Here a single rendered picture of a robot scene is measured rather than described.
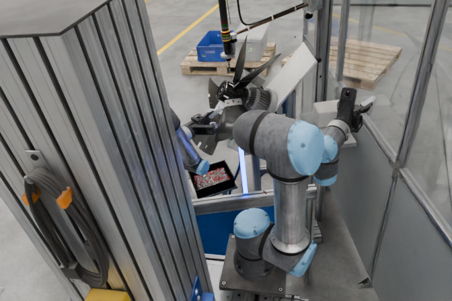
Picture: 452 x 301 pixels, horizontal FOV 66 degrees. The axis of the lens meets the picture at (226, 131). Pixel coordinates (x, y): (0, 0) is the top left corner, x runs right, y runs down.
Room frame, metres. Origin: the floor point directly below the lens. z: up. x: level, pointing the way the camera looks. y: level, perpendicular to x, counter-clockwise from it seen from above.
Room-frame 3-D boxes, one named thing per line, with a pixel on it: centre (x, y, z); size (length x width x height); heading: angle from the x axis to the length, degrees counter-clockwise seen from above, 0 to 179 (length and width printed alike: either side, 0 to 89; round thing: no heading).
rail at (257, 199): (1.23, 0.04, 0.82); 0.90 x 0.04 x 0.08; 90
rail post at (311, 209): (1.23, -0.39, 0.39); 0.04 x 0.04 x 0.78; 0
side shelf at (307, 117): (1.70, -0.61, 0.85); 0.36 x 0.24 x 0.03; 0
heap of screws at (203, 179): (1.39, 0.11, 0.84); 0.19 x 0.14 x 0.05; 105
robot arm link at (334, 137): (0.85, -0.31, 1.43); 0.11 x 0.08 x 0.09; 139
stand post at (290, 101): (1.73, -0.39, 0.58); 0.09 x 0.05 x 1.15; 0
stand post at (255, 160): (1.73, -0.16, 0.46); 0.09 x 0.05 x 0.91; 0
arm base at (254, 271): (0.74, -0.04, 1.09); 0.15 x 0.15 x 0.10
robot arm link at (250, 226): (0.73, -0.05, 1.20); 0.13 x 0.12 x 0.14; 49
